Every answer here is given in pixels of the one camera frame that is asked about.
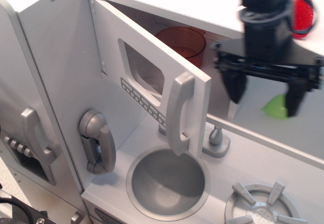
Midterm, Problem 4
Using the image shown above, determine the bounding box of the grey toy stove burner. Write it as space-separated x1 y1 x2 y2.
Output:
224 181 307 223

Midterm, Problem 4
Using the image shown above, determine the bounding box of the white toy kitchen unit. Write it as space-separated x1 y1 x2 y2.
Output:
1 0 323 223

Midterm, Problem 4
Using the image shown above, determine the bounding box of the grey toy microwave door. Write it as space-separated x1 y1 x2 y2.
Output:
89 0 211 158

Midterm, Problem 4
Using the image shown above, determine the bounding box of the grey toy telephone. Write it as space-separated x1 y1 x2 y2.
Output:
78 109 116 175

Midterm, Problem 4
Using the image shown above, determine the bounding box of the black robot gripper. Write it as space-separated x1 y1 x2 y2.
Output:
214 0 322 117

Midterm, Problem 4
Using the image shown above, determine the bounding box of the grey toy fridge handle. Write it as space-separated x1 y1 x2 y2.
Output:
21 107 56 165

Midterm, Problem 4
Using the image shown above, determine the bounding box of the grey toy faucet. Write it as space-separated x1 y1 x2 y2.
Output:
158 122 231 159

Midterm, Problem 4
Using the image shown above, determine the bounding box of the orange translucent toy pot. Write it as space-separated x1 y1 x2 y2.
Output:
155 26 207 68

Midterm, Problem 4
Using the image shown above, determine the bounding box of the silver toy sink bowl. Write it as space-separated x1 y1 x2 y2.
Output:
126 145 211 221

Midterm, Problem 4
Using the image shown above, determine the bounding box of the grey toy ice dispenser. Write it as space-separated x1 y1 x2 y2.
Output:
1 130 55 185

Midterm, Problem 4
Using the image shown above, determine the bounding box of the red plastic strawberry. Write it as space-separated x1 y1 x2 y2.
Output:
293 0 315 39

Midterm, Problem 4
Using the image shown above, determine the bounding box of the green plastic fruit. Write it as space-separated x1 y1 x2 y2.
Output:
261 94 288 120

